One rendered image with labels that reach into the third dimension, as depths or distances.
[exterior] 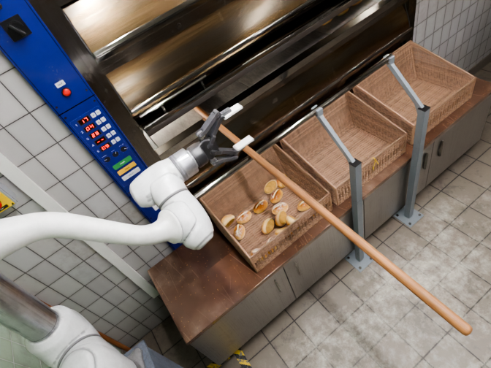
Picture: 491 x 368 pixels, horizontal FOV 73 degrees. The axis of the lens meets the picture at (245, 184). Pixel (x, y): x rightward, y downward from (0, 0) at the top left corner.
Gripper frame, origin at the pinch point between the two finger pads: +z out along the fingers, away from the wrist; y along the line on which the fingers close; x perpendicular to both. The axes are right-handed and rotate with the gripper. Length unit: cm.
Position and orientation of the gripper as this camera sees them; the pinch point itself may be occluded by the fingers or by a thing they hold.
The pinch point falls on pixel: (243, 123)
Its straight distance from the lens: 110.6
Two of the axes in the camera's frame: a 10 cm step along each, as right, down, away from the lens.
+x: 5.5, 5.2, -6.6
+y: 2.7, 6.3, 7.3
